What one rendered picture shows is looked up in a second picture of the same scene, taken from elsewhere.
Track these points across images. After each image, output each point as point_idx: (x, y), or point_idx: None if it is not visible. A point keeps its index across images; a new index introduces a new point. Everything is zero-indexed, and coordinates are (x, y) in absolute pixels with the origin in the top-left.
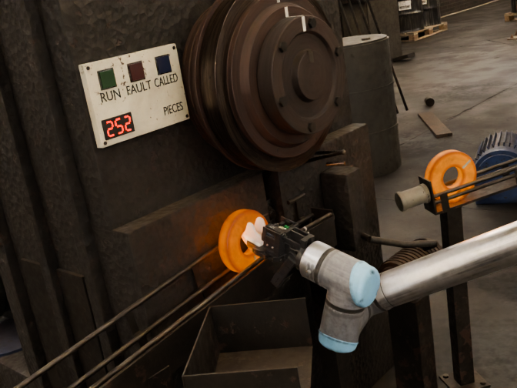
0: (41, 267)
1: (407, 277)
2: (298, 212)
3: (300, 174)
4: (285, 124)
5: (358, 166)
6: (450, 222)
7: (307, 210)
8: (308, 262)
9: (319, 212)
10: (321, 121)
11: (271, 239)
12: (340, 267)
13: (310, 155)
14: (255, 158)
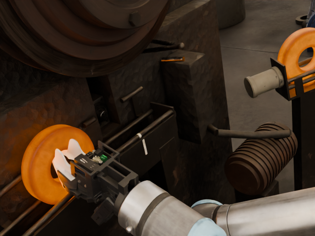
0: None
1: (263, 224)
2: (134, 108)
3: (136, 65)
4: (92, 18)
5: (204, 46)
6: (303, 106)
7: (146, 103)
8: (128, 217)
9: (159, 108)
10: (149, 8)
11: (81, 177)
12: (170, 232)
13: (141, 49)
14: (58, 64)
